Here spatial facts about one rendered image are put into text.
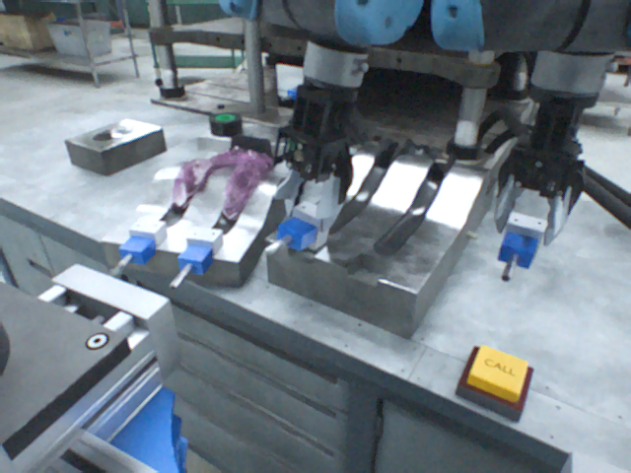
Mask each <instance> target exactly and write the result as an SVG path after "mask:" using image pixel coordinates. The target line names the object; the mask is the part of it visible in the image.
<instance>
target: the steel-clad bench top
mask: <svg viewBox="0 0 631 473"><path fill-rule="evenodd" d="M209 117H210V116H205V115H201V114H196V113H191V112H186V111H182V110H176V108H172V107H167V106H162V105H157V104H153V103H147V102H143V101H136V100H130V101H125V102H121V103H117V104H114V105H110V106H107V107H102V109H99V110H96V111H92V112H88V113H84V114H81V115H78V116H73V117H70V118H66V119H63V120H59V121H55V123H52V124H48V125H44V126H41V127H38V128H35V129H30V130H27V131H24V132H20V133H17V134H12V135H9V136H6V138H2V139H0V198H2V199H4V200H6V201H8V202H11V203H13V204H15V205H18V206H20V207H23V208H25V209H27V211H29V212H33V213H35V214H37V215H39V216H41V217H44V218H46V219H48V220H50V221H52V222H55V223H57V224H59V226H62V227H64V228H67V229H69V230H71V231H73V232H77V233H79V234H81V235H83V236H85V237H89V238H92V239H93V240H94V241H96V242H99V243H101V240H102V238H103V237H104V236H106V235H108V234H109V233H110V232H111V231H112V230H114V229H115V228H116V227H117V225H118V224H120V223H122V222H123V221H124V220H126V219H127V218H128V217H129V216H130V215H132V214H133V213H134V212H135V210H137V209H138V207H139V206H140V204H141V203H142V201H143V199H144V197H145V194H146V192H147V190H148V188H149V186H151V184H152V181H153V179H154V177H155V175H156V174H157V172H158V171H159V170H160V169H162V168H163V167H165V166H167V165H170V164H174V163H178V162H183V161H186V160H188V159H190V158H191V157H194V156H195V155H196V153H197V152H198V144H197V136H198V135H199V134H200V133H202V132H203V131H204V130H206V129H207V128H209V127H210V125H209ZM126 118H127V119H131V120H136V121H140V122H144V124H148V125H153V126H157V127H161V128H163V131H164V136H166V143H167V148H168V151H167V152H164V153H163V154H161V155H160V156H157V157H155V158H153V159H149V160H147V161H144V162H142V163H140V164H137V165H134V166H132V167H129V169H126V170H123V171H120V172H118V173H115V174H113V175H111V176H104V175H101V174H98V173H95V172H92V171H88V170H85V169H81V168H78V166H74V165H71V162H70V159H69V156H68V153H67V148H66V145H65V142H64V140H66V139H69V138H72V136H76V135H79V134H82V133H85V132H88V131H92V130H95V129H98V128H101V127H104V126H108V125H111V124H113V123H114V122H116V121H120V120H123V119H126ZM498 190H499V188H498V184H496V188H495V192H494V198H493V202H492V204H491V206H490V207H489V209H488V212H487V213H486V215H485V217H484V218H483V220H482V222H480V223H479V225H478V228H477V229H476V231H475V234H478V238H477V240H474V238H471V239H470V242H469V244H467V245H466V247H465V249H464V250H463V252H462V254H461V256H460V258H459V260H458V261H457V263H456V265H455V267H454V270H452V271H451V273H450V275H449V276H448V278H447V280H446V281H445V284H444V286H443V287H442V289H441V290H440V291H439V293H438V294H436V296H435V299H434V300H433V302H432V304H431V305H430V307H429V309H428V310H427V313H426V315H425V316H424V318H422V320H421V321H420V323H419V325H418V327H417V329H416V331H415V332H414V334H413V336H412V337H411V339H410V340H408V339H406V338H403V337H401V336H399V335H396V334H393V333H390V332H388V331H385V330H383V329H380V328H378V327H375V325H373V324H371V323H368V322H365V321H362V320H360V319H357V318H355V317H351V316H349V315H347V314H344V313H342V312H339V310H336V309H333V308H331V307H328V306H326V305H323V304H319V303H316V302H314V301H311V300H308V299H305V297H303V296H300V295H298V294H295V293H292V292H290V291H287V290H285V289H282V288H279V287H276V286H274V285H271V284H269V282H268V273H267V258H266V255H264V250H263V252H262V253H261V256H260V257H259V259H258V261H257V262H256V264H255V265H254V267H253V270H252V271H250V273H249V274H248V276H247V278H246V279H245V281H244V284H243V286H242V287H241V288H238V287H231V286H225V285H219V284H213V282H206V281H200V280H193V279H187V278H185V279H184V281H185V282H188V284H190V285H192V286H195V287H197V288H200V289H202V290H204V291H206V292H209V293H212V294H214V295H216V296H218V297H221V299H224V300H226V301H228V302H230V303H233V304H237V305H239V306H241V307H244V308H246V309H248V310H250V312H253V313H256V314H258V315H260V316H262V317H266V318H268V319H270V320H272V321H274V322H277V323H279V324H282V325H284V327H286V328H289V329H291V330H293V331H296V332H298V333H301V334H303V335H305V336H307V337H311V338H313V339H315V340H316V341H317V342H318V343H321V344H324V345H326V346H328V347H330V348H333V349H335V350H338V351H340V352H342V353H345V354H347V356H349V357H351V358H355V359H357V360H359V361H361V362H363V363H367V364H369V365H371V366H373V367H375V368H378V369H380V371H383V372H386V373H389V374H391V375H393V376H396V377H399V378H401V379H403V380H405V381H407V380H408V382H411V383H413V385H415V386H417V387H419V388H422V389H425V390H427V391H429V392H431V393H434V394H436V395H438V396H441V397H444V398H446V399H448V401H450V402H452V403H455V404H457V405H459V406H461V407H463V408H466V409H469V410H471V411H473V412H475V413H478V414H480V416H482V417H485V418H488V419H490V420H492V421H494V422H496V423H500V424H502V425H504V426H506V427H508V428H511V429H513V430H516V432H518V433H520V434H523V435H525V436H527V437H530V438H533V439H536V440H538V441H540V442H543V443H546V444H548V445H550V447H552V448H555V449H557V450H560V451H562V452H564V453H567V454H569V455H570V453H571V452H572V451H577V452H580V453H581V454H584V455H587V456H590V457H593V458H596V459H598V460H601V461H605V463H607V464H610V465H613V466H615V467H618V468H622V469H624V470H627V471H630V472H631V231H630V230H628V229H627V228H626V227H625V226H623V224H622V223H621V222H620V221H617V220H616V219H615V218H614V217H612V216H611V215H610V214H609V213H607V212H606V211H605V209H604V208H603V207H600V206H599V205H598V204H597V203H596V202H594V201H589V200H584V199H579V200H578V202H577V203H576V205H575V206H574V208H573V211H571V213H570V216H569V218H568V219H567V221H566V223H565V226H564V227H563V229H562V231H561V232H560V234H559V235H558V236H557V237H556V238H555V239H554V241H552V242H551V243H549V244H548V245H547V246H545V245H544V238H543V242H542V244H541V245H540V248H539V251H538V254H537V257H536V259H535V262H534V263H531V265H530V267H529V270H526V269H525V268H523V267H520V266H516V270H515V272H514V275H513V277H511V279H510V281H509V282H504V281H503V280H502V279H501V276H502V274H503V272H504V268H505V266H506V264H507V263H505V262H502V261H499V260H498V255H499V251H500V247H501V244H502V240H503V235H504V232H505V228H506V227H505V228H504V229H503V231H502V233H501V234H499V233H498V230H497V225H495V220H494V216H495V199H496V195H498ZM538 192H539V191H534V190H529V189H524V191H523V193H522V194H521V195H520V197H519V198H517V199H516V204H515V207H514V209H513V210H511V213H510V214H509V218H510V216H511V214H513V213H517V214H521V215H525V216H530V217H534V218H537V219H542V220H546V221H547V216H548V213H549V212H550V206H549V204H548V202H547V198H543V197H538ZM481 345H485V346H487V347H490V348H492V349H495V350H499V351H501V352H504V353H507V354H509V355H512V356H515V358H518V359H521V360H523V361H526V362H528V365H529V366H530V367H533V368H534V373H533V377H532V381H531V385H530V390H529V392H528V393H527V397H526V405H525V408H524V411H523V414H522V418H521V420H520V421H519V422H516V421H513V420H511V419H509V418H506V417H504V415H502V414H500V413H496V412H494V411H492V410H490V409H487V408H485V407H482V406H480V405H477V404H475V403H473V402H470V401H467V399H465V398H463V397H460V396H458V395H456V387H457V383H458V381H459V379H460V376H461V374H462V372H463V368H464V366H465V364H466V361H468V359H469V357H470V353H471V351H472V349H473V347H474V346H477V347H479V348H480V346H481ZM423 351H425V352H423ZM422 353H423V354H422ZM417 363H418V364H417ZM416 365H417V366H416Z"/></svg>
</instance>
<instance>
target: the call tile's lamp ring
mask: <svg viewBox="0 0 631 473"><path fill-rule="evenodd" d="M479 349H480V348H479V347H477V346H474V348H473V350H472V353H471V355H470V358H469V361H468V363H466V365H465V367H464V370H463V373H462V375H461V378H460V380H459V382H458V384H460V386H462V387H464V388H467V389H470V390H472V391H474V392H477V393H479V394H481V395H485V396H487V397H489V398H492V399H494V400H496V402H500V403H502V404H504V405H507V406H509V407H511V408H515V409H517V410H519V411H521V412H522V411H523V409H524V406H525V402H526V394H527V391H528V390H529V386H530V382H531V378H532V374H533V370H534V368H533V367H530V366H526V369H527V370H528V371H526V378H525V381H524V385H523V389H522V393H521V397H520V400H519V405H517V404H513V403H511V402H509V400H506V399H504V398H502V397H499V396H496V395H494V394H491V393H489V392H487V391H484V390H481V389H479V388H476V387H474V386H472V384H469V383H466V382H465V380H466V377H467V375H468V374H469V373H470V369H471V367H472V364H473V362H474V360H475V357H476V354H477V351H479Z"/></svg>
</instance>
